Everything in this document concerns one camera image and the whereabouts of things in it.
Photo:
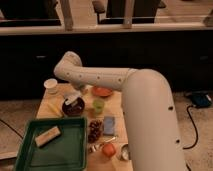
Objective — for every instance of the white handled brush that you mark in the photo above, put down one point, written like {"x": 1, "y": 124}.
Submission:
{"x": 71, "y": 97}

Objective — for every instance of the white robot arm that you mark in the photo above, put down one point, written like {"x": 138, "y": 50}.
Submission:
{"x": 148, "y": 109}

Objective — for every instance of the purple bowl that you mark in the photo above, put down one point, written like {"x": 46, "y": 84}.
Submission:
{"x": 75, "y": 108}

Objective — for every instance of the small metal bowl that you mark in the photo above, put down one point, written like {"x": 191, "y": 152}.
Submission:
{"x": 125, "y": 152}

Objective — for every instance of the wooden block brush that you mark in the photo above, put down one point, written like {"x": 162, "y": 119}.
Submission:
{"x": 47, "y": 136}

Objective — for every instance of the orange plate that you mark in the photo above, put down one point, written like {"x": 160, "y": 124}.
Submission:
{"x": 101, "y": 92}

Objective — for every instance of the green cup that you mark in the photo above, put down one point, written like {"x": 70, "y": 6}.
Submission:
{"x": 98, "y": 105}

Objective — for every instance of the blue sponge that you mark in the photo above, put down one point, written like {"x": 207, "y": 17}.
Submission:
{"x": 109, "y": 126}

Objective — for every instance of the bunch of dark grapes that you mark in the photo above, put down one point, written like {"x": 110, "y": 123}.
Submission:
{"x": 95, "y": 131}

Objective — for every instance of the white cup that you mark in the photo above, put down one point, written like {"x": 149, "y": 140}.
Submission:
{"x": 51, "y": 85}

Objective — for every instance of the metal spoon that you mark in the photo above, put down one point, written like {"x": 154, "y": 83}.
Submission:
{"x": 97, "y": 146}

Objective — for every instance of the green plastic tray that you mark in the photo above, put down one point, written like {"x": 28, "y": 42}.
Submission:
{"x": 66, "y": 152}

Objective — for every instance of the black power adapter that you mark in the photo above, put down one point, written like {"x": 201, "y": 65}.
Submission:
{"x": 200, "y": 100}

